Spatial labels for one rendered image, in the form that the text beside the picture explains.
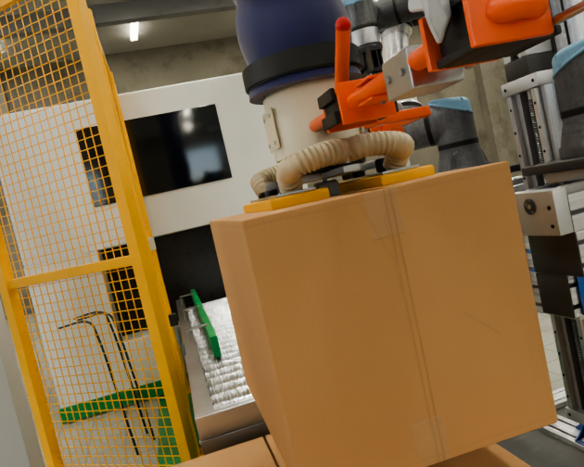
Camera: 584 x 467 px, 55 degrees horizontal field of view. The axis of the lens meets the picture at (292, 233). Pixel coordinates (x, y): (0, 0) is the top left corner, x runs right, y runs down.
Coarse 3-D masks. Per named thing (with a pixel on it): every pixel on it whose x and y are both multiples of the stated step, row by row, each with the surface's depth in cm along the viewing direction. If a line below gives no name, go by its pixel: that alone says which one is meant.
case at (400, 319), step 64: (384, 192) 77; (448, 192) 79; (512, 192) 81; (256, 256) 74; (320, 256) 75; (384, 256) 77; (448, 256) 79; (512, 256) 82; (256, 320) 83; (320, 320) 76; (384, 320) 78; (448, 320) 80; (512, 320) 82; (256, 384) 108; (320, 384) 76; (384, 384) 78; (448, 384) 80; (512, 384) 82; (320, 448) 76; (384, 448) 78; (448, 448) 80
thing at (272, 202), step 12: (264, 192) 113; (276, 192) 113; (300, 192) 93; (312, 192) 91; (324, 192) 91; (252, 204) 108; (264, 204) 95; (276, 204) 89; (288, 204) 90; (300, 204) 90
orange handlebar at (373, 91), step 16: (496, 0) 44; (512, 0) 43; (528, 0) 43; (544, 0) 44; (496, 16) 44; (512, 16) 44; (528, 16) 44; (416, 48) 57; (416, 64) 57; (368, 80) 71; (384, 80) 65; (352, 96) 76; (368, 96) 72; (384, 96) 70; (400, 112) 115; (416, 112) 116; (320, 128) 96; (384, 128) 138
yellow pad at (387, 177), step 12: (384, 168) 102; (408, 168) 97; (420, 168) 95; (432, 168) 95; (348, 180) 114; (360, 180) 103; (372, 180) 97; (384, 180) 93; (396, 180) 94; (408, 180) 94
